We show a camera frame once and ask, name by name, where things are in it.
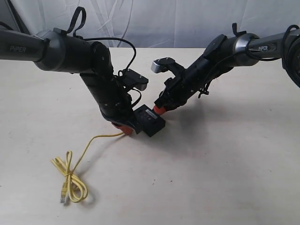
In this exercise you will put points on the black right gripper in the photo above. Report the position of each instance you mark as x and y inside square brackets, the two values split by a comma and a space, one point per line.
[175, 95]

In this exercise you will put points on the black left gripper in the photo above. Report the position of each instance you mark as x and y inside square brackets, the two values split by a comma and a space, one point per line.
[116, 107]

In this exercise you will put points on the small black box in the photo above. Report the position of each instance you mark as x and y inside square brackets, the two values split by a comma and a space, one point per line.
[151, 122]

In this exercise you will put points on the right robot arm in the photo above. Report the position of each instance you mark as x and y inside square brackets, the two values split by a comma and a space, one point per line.
[221, 56]

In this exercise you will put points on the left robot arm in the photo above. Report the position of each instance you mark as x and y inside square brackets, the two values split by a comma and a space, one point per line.
[54, 50]

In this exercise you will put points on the white backdrop curtain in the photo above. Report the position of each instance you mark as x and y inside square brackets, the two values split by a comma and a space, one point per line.
[155, 23]

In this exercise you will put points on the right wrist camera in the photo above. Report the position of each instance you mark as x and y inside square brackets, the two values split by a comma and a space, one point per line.
[161, 65]

